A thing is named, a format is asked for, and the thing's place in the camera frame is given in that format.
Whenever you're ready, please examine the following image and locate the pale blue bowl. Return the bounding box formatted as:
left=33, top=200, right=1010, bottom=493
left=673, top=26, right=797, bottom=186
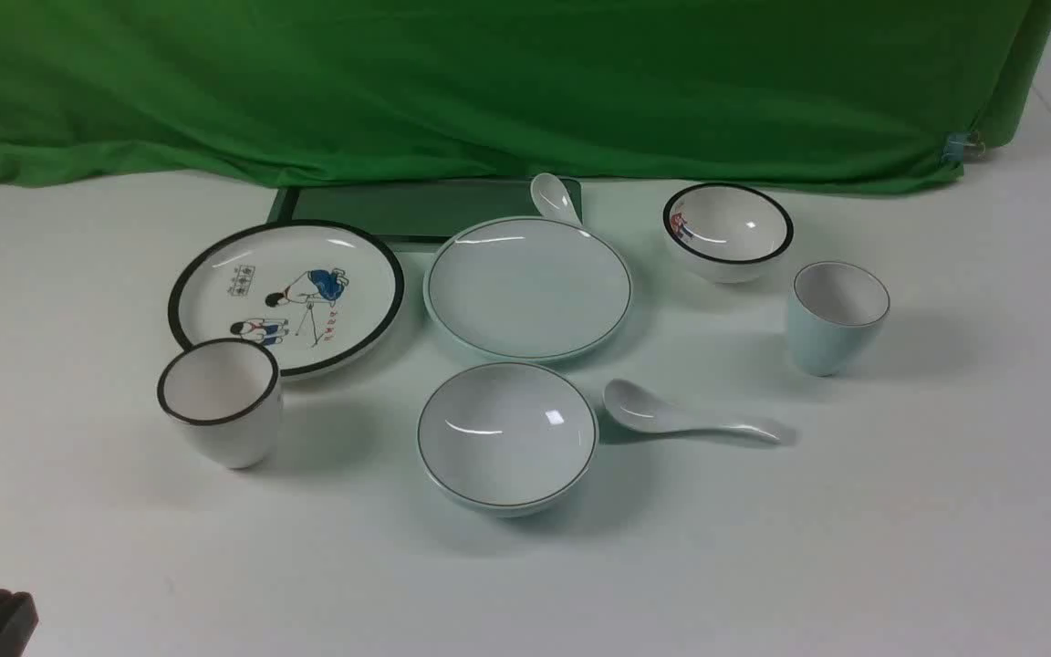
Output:
left=416, top=362, right=600, bottom=518

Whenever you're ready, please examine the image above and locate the white ceramic spoon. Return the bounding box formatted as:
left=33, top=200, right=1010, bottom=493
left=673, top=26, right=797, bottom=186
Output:
left=602, top=379, right=800, bottom=446

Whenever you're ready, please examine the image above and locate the pale blue cup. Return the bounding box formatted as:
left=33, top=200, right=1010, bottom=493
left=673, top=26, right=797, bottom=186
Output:
left=785, top=261, right=891, bottom=377

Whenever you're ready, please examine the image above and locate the black rimmed white cup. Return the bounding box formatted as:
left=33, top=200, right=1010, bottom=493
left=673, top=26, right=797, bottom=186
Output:
left=157, top=338, right=284, bottom=470

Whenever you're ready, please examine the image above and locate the black rimmed illustrated plate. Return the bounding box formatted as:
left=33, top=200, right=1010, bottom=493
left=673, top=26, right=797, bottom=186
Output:
left=167, top=221, right=405, bottom=379

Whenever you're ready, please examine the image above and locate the dark green rectangular tray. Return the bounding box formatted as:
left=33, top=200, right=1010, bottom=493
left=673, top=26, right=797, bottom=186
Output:
left=266, top=178, right=539, bottom=251

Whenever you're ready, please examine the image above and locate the pale blue round plate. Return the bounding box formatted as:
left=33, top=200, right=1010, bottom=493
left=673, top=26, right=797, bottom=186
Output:
left=423, top=215, right=635, bottom=362

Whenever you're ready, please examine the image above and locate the white spoon on tray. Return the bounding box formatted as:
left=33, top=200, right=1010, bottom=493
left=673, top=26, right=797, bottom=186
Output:
left=529, top=173, right=581, bottom=225

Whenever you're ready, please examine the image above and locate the black rimmed white bowl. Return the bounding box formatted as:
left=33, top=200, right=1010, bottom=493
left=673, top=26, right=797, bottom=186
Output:
left=661, top=182, right=796, bottom=286

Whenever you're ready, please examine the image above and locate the green backdrop cloth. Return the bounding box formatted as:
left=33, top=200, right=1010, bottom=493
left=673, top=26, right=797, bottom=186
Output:
left=0, top=1, right=1051, bottom=196

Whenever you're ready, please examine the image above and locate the blue binder clip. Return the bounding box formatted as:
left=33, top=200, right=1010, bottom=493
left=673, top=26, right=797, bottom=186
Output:
left=940, top=130, right=987, bottom=163

